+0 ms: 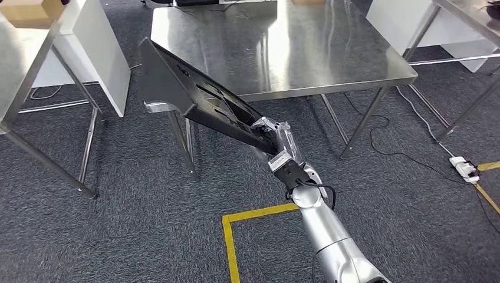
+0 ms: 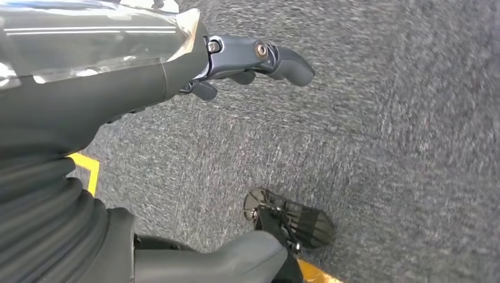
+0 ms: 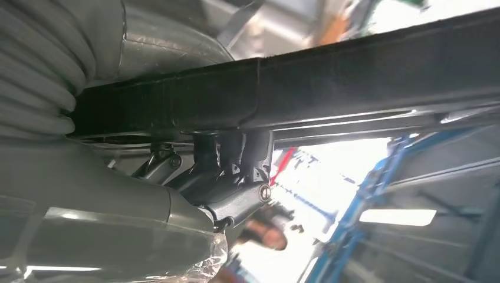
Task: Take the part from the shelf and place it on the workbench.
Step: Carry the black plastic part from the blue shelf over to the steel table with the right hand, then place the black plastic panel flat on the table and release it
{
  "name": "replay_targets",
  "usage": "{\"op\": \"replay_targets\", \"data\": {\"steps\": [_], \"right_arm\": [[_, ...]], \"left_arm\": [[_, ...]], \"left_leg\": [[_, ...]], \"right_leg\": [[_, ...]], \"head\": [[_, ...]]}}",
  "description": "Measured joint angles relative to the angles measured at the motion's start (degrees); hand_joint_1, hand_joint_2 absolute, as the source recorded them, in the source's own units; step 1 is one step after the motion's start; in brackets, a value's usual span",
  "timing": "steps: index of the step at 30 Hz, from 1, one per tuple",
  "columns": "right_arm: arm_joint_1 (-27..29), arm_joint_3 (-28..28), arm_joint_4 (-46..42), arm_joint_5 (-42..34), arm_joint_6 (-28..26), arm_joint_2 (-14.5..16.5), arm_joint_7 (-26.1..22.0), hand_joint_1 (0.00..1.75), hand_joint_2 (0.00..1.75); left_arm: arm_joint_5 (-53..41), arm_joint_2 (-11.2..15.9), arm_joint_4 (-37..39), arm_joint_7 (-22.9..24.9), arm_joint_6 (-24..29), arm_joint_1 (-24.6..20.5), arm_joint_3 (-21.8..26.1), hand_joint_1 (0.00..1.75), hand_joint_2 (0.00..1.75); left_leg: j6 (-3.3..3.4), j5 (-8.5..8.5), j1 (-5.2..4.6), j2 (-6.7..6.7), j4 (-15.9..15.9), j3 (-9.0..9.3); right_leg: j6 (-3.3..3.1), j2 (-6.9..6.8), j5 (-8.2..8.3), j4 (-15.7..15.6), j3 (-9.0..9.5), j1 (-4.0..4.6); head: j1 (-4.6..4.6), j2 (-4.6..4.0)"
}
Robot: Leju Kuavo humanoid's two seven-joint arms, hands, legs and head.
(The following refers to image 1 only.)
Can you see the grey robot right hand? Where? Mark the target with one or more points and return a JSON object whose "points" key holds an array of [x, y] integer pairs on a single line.
{"points": [[287, 140]]}

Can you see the black plastic plate part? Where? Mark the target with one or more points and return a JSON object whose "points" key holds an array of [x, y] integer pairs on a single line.
{"points": [[168, 82]]}

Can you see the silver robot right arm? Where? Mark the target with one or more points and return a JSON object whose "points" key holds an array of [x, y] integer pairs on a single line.
{"points": [[332, 242]]}

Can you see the large stainless steel workbench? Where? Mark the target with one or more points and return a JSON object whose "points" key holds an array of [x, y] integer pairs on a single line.
{"points": [[273, 47]]}

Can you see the black grille car part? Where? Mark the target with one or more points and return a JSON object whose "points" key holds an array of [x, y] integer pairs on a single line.
{"points": [[494, 8]]}

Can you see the yellow floor tape square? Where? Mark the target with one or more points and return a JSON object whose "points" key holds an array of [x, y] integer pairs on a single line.
{"points": [[488, 166], [230, 250]]}

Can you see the white partition panel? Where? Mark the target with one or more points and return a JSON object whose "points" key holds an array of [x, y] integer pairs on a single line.
{"points": [[101, 58], [394, 23]]}

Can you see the white power strip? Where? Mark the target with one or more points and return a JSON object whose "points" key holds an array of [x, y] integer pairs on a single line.
{"points": [[463, 168]]}

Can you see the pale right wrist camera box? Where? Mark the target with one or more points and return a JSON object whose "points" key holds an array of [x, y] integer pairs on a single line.
{"points": [[281, 162]]}

